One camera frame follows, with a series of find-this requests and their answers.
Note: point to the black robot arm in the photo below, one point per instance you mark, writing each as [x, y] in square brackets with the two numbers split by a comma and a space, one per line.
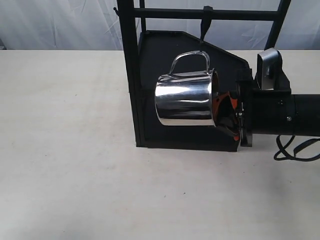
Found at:
[280, 112]

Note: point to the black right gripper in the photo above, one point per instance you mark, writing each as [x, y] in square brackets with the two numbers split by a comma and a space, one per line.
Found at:
[241, 106]

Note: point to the black metal shelf rack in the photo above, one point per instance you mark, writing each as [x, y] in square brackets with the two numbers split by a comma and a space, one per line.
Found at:
[152, 38]

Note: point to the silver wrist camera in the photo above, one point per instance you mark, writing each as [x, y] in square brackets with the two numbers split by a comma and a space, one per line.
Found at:
[269, 63]

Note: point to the stainless steel mug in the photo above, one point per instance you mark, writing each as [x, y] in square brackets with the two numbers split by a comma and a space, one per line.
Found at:
[186, 98]

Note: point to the white backdrop cloth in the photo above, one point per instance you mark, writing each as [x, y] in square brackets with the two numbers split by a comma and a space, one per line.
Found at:
[93, 25]

